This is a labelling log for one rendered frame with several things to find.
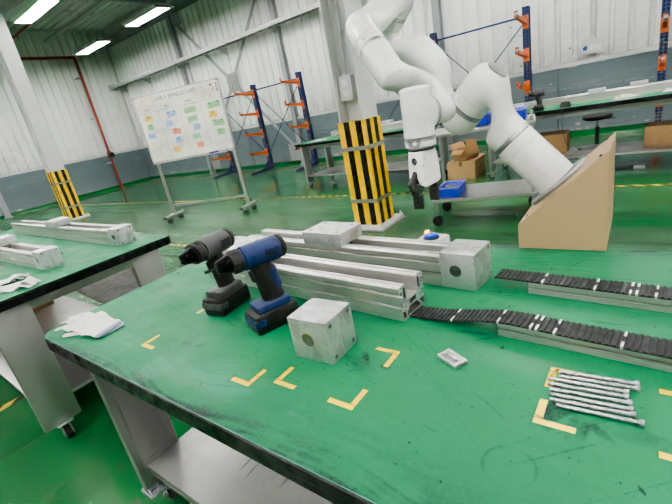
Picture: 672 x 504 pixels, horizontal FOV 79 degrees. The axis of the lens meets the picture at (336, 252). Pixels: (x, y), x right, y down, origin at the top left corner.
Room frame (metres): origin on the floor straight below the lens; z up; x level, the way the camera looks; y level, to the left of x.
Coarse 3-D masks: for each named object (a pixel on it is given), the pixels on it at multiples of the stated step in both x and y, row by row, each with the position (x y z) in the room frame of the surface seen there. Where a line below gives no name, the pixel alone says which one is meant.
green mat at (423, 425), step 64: (512, 256) 1.04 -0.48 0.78; (576, 256) 0.96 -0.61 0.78; (640, 256) 0.89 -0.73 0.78; (128, 320) 1.13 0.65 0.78; (192, 320) 1.04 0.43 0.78; (384, 320) 0.83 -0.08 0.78; (576, 320) 0.69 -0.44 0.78; (640, 320) 0.65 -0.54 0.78; (192, 384) 0.73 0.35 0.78; (256, 384) 0.69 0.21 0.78; (320, 384) 0.65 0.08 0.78; (384, 384) 0.61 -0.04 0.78; (448, 384) 0.58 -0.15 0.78; (512, 384) 0.55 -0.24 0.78; (320, 448) 0.49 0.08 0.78; (384, 448) 0.47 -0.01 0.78; (448, 448) 0.45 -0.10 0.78; (512, 448) 0.43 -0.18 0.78; (576, 448) 0.41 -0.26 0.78; (640, 448) 0.39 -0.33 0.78
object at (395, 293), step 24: (288, 264) 1.17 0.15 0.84; (312, 264) 1.10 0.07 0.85; (336, 264) 1.03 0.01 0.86; (360, 264) 0.99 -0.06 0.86; (288, 288) 1.07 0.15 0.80; (312, 288) 1.00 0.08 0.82; (336, 288) 0.94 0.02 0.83; (360, 288) 0.90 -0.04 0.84; (384, 288) 0.84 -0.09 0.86; (408, 288) 0.88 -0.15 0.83; (384, 312) 0.84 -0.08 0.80; (408, 312) 0.84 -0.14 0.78
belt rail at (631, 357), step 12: (516, 336) 0.67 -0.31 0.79; (528, 336) 0.65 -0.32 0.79; (540, 336) 0.64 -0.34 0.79; (552, 336) 0.62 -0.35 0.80; (564, 348) 0.61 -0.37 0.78; (576, 348) 0.59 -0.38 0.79; (588, 348) 0.58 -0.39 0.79; (600, 348) 0.58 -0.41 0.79; (612, 348) 0.56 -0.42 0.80; (624, 360) 0.55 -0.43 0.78; (636, 360) 0.54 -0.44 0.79; (648, 360) 0.53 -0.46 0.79; (660, 360) 0.51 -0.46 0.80
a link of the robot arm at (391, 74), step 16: (368, 48) 1.28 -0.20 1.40; (384, 48) 1.26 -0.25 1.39; (368, 64) 1.28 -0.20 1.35; (384, 64) 1.23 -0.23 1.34; (400, 64) 1.22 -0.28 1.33; (384, 80) 1.22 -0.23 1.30; (400, 80) 1.22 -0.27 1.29; (416, 80) 1.22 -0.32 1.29; (432, 80) 1.21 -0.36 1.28; (432, 96) 1.17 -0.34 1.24; (448, 96) 1.17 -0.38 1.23; (448, 112) 1.15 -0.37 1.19
